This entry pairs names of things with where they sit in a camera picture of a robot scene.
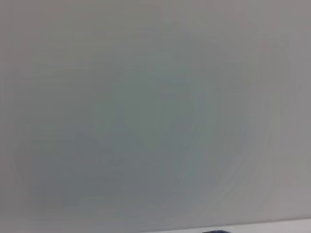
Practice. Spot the blue denim shorts with cartoon print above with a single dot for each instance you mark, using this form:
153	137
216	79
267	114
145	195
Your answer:
213	231

